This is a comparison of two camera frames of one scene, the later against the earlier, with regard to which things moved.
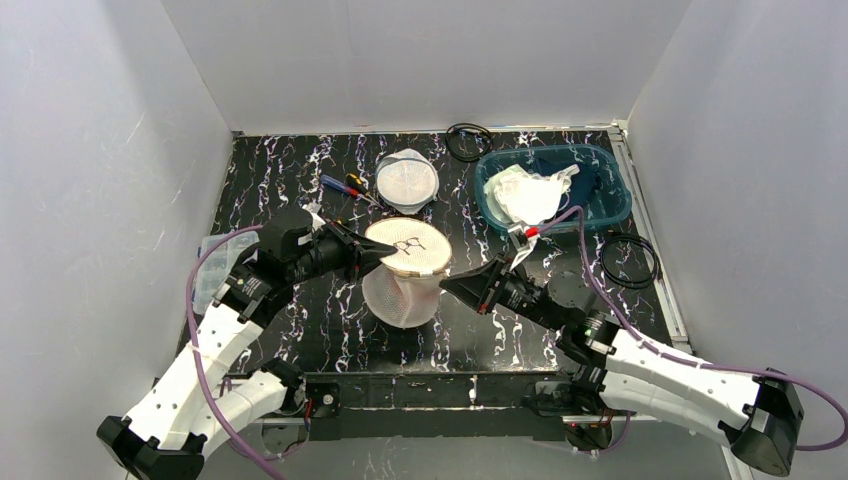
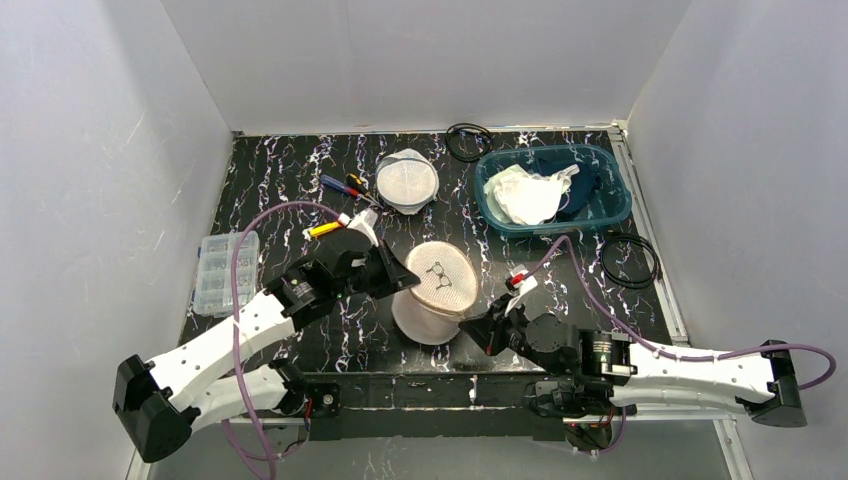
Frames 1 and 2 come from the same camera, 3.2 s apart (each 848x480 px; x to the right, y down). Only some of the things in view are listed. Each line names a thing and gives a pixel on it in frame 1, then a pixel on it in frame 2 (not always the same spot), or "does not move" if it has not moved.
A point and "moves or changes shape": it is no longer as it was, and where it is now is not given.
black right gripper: (490, 289) -> (499, 329)
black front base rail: (417, 406) does not move
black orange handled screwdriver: (360, 185) does not move
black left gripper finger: (369, 252) -> (391, 273)
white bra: (528, 199) does not move
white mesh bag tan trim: (403, 291) moves or changes shape
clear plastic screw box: (216, 263) does not move
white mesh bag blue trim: (406, 180) does not move
